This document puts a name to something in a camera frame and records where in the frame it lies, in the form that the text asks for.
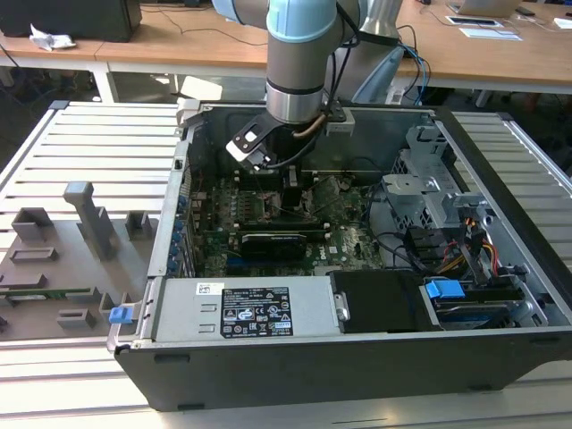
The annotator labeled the wire locking lever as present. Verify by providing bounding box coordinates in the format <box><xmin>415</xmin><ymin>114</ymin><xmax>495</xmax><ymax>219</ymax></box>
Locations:
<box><xmin>252</xmin><ymin>172</ymin><xmax>269</xmax><ymax>214</ymax></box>

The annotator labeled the crumpled white paper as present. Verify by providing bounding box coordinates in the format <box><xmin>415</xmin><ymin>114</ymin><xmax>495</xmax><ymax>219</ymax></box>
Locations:
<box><xmin>29</xmin><ymin>22</ymin><xmax>77</xmax><ymax>51</ymax></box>

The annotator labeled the hard disk in blue carrier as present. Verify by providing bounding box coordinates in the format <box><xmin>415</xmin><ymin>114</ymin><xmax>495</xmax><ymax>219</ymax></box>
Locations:
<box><xmin>419</xmin><ymin>277</ymin><xmax>527</xmax><ymax>332</ymax></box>

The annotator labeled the wooden desk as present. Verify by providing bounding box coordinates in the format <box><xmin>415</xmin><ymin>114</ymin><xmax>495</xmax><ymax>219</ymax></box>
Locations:
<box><xmin>96</xmin><ymin>0</ymin><xmax>572</xmax><ymax>108</ymax></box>
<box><xmin>0</xmin><ymin>33</ymin><xmax>118</xmax><ymax>105</ymax></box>

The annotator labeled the metal drive cage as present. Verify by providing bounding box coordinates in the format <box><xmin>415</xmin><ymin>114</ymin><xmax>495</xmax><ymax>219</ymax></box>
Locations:
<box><xmin>382</xmin><ymin>124</ymin><xmax>497</xmax><ymax>233</ymax></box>

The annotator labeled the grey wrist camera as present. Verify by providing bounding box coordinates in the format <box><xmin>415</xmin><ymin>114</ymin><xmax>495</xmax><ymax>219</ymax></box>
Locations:
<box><xmin>324</xmin><ymin>108</ymin><xmax>357</xmax><ymax>138</ymax></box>

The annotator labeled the silver power supply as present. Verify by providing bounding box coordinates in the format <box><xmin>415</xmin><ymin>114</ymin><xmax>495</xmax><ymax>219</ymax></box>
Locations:
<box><xmin>151</xmin><ymin>275</ymin><xmax>346</xmax><ymax>343</ymax></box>

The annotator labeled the blue case latch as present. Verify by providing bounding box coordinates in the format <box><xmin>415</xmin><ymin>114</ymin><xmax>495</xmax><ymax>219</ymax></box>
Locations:
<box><xmin>108</xmin><ymin>306</ymin><xmax>135</xmax><ymax>325</ymax></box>

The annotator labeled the black computer tower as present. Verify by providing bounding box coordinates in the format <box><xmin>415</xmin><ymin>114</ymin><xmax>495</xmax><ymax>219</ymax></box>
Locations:
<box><xmin>0</xmin><ymin>0</ymin><xmax>143</xmax><ymax>44</ymax></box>

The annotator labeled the blue cable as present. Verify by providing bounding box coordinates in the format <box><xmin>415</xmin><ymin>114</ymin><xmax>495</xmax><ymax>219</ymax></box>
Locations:
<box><xmin>401</xmin><ymin>42</ymin><xmax>433</xmax><ymax>106</ymax></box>

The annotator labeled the CPU socket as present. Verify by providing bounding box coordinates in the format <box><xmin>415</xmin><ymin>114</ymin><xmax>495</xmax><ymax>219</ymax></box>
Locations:
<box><xmin>262</xmin><ymin>189</ymin><xmax>322</xmax><ymax>223</ymax></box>

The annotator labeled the metal socket cover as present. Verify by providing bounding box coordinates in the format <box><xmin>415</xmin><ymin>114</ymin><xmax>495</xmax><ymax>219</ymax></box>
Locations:
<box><xmin>303</xmin><ymin>175</ymin><xmax>348</xmax><ymax>214</ymax></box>

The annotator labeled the green RAM stick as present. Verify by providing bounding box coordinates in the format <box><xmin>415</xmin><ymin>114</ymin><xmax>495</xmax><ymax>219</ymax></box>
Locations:
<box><xmin>0</xmin><ymin>288</ymin><xmax>91</xmax><ymax>299</ymax></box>

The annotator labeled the grey parts rack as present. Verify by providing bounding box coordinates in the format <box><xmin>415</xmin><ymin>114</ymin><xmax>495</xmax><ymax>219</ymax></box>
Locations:
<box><xmin>0</xmin><ymin>181</ymin><xmax>162</xmax><ymax>343</ymax></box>

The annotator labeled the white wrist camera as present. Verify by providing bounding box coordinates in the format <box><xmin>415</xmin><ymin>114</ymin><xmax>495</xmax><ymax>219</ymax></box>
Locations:
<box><xmin>225</xmin><ymin>114</ymin><xmax>281</xmax><ymax>173</ymax></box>

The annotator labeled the black RAM slot bank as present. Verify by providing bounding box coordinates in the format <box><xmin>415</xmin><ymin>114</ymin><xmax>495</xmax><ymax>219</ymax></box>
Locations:
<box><xmin>239</xmin><ymin>169</ymin><xmax>316</xmax><ymax>189</ymax></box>
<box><xmin>231</xmin><ymin>220</ymin><xmax>332</xmax><ymax>234</ymax></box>

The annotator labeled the red yellow wire bundle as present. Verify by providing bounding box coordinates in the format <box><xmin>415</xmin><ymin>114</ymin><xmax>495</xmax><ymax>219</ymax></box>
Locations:
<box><xmin>440</xmin><ymin>216</ymin><xmax>500</xmax><ymax>274</ymax></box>

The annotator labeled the black open PC case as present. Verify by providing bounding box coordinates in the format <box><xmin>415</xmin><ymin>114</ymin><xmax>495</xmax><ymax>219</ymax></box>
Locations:
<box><xmin>105</xmin><ymin>98</ymin><xmax>572</xmax><ymax>412</ymax></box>

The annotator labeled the black plastic shroud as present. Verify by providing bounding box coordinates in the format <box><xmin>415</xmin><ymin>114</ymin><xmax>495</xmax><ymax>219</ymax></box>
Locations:
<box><xmin>330</xmin><ymin>269</ymin><xmax>442</xmax><ymax>334</ymax></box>

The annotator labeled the green motherboard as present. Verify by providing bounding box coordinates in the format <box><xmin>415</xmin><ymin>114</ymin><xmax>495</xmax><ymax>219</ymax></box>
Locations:
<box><xmin>189</xmin><ymin>172</ymin><xmax>385</xmax><ymax>278</ymax></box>

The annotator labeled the black graphics card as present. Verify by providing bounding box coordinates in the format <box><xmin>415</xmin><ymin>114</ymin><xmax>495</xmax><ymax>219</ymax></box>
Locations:
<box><xmin>240</xmin><ymin>231</ymin><xmax>309</xmax><ymax>261</ymax></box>

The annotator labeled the silver laptop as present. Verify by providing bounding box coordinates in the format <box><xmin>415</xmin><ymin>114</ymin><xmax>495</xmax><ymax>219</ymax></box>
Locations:
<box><xmin>449</xmin><ymin>0</ymin><xmax>522</xmax><ymax>17</ymax></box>

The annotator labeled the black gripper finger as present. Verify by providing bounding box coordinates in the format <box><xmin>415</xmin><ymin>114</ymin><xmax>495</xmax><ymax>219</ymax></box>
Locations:
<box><xmin>282</xmin><ymin>164</ymin><xmax>305</xmax><ymax>210</ymax></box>

